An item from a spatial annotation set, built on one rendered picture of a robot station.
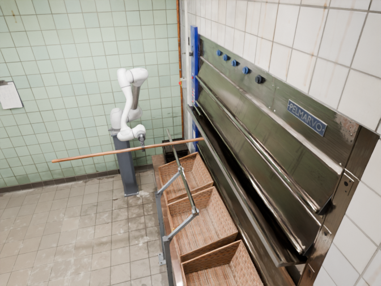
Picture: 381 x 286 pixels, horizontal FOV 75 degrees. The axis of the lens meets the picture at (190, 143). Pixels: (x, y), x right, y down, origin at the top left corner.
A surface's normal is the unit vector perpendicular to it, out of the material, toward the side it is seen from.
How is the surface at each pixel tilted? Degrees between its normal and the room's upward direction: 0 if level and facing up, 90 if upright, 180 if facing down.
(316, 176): 70
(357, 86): 90
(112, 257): 0
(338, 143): 90
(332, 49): 90
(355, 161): 90
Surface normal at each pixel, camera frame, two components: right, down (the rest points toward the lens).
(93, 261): -0.02, -0.85
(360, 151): -0.97, 0.15
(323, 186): -0.92, -0.15
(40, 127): 0.24, 0.52
